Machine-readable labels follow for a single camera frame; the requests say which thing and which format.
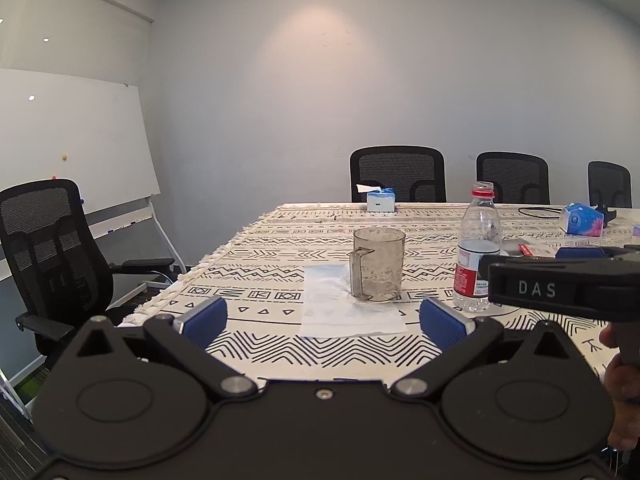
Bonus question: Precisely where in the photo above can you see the person's right hand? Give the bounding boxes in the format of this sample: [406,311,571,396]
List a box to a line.
[599,324,640,452]

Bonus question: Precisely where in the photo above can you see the white blue tissue box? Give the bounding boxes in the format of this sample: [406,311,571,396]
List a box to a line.
[356,184,397,214]

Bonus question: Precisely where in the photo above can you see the black white patterned tablecloth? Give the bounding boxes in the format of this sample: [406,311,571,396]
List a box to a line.
[122,202,640,396]

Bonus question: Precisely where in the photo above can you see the clear plastic water bottle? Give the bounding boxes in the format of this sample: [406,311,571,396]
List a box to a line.
[453,181,502,312]

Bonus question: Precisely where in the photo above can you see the blue tissue pack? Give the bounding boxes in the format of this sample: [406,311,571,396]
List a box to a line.
[559,201,606,237]

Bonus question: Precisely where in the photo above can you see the white paper towel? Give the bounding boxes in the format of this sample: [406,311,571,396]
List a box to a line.
[299,264,408,339]

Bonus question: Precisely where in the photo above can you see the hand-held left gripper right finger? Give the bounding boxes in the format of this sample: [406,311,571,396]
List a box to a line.
[390,297,576,402]

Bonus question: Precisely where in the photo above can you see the black cable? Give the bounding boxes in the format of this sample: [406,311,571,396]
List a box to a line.
[518,204,569,220]

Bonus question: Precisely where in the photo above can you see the whiteboard on stand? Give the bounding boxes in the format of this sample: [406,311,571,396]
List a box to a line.
[0,68,189,282]

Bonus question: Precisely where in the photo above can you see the clear plastic cup with handle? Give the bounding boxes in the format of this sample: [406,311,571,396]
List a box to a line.
[347,227,407,304]

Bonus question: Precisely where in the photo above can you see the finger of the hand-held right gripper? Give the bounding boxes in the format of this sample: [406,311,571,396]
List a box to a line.
[554,244,640,261]

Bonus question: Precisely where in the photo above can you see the red white packet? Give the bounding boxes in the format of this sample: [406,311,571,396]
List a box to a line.
[517,243,559,259]

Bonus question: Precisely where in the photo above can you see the black mesh office chair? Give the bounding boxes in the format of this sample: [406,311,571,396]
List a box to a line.
[476,151,550,206]
[349,146,447,205]
[588,161,633,209]
[0,178,176,378]

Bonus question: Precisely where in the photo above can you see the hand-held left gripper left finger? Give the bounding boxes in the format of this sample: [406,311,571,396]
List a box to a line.
[75,295,257,402]

